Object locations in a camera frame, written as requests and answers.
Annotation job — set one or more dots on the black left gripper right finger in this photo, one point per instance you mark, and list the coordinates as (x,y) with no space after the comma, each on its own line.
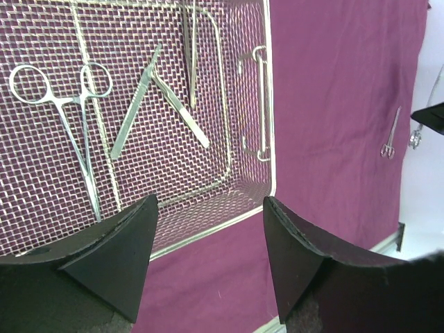
(325,284)

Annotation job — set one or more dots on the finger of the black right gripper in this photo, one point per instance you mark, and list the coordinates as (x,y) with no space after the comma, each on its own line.
(431,117)

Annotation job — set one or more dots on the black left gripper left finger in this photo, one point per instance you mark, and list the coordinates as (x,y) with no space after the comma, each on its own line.
(91,281)

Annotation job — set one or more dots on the steel scissors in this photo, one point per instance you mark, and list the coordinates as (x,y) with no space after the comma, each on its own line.
(416,135)

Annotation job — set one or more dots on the steel forceps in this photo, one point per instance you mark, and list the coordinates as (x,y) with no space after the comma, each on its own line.
(387,150)
(83,157)

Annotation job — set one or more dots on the purple cloth wrap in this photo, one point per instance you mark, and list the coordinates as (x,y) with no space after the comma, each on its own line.
(341,69)

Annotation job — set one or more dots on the metal mesh instrument tray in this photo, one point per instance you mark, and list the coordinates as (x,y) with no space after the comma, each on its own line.
(199,190)

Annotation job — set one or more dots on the steel tweezers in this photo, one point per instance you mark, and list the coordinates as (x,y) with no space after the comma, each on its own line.
(177,105)

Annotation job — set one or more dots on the steel probe rod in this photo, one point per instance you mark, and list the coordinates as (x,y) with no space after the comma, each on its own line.
(190,50)

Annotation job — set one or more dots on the steel scalpel handle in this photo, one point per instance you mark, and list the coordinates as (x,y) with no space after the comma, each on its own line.
(133,108)

